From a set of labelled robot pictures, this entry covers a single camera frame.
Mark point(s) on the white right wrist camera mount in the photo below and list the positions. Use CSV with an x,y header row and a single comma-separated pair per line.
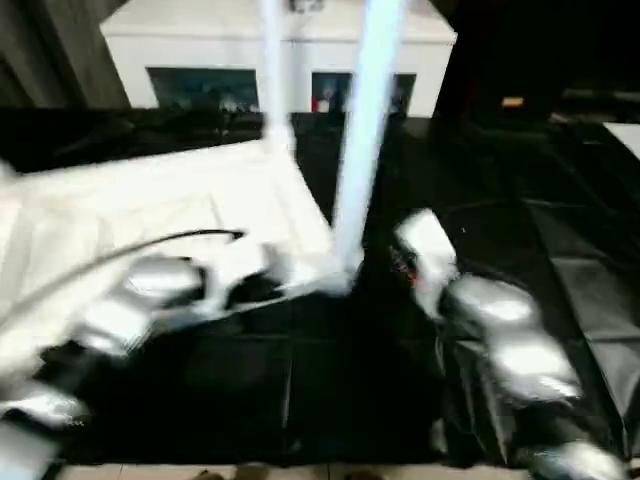
x,y
430,245

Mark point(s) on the white cabinet with glass doors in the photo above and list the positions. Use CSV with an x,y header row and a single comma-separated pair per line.
x,y
200,45

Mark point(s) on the small yellow label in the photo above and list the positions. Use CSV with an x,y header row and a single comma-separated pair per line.
x,y
512,102

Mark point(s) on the black mat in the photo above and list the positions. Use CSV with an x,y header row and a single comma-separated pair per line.
x,y
350,390

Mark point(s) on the white plastic table top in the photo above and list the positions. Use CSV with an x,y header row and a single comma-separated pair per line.
x,y
150,200

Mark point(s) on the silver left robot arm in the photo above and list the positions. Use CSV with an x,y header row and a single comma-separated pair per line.
x,y
150,290

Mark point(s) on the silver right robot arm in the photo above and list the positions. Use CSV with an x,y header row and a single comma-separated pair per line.
x,y
510,330

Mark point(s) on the flat white board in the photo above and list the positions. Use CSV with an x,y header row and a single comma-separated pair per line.
x,y
625,137

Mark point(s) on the grey curtain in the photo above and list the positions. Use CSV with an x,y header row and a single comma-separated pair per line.
x,y
50,50

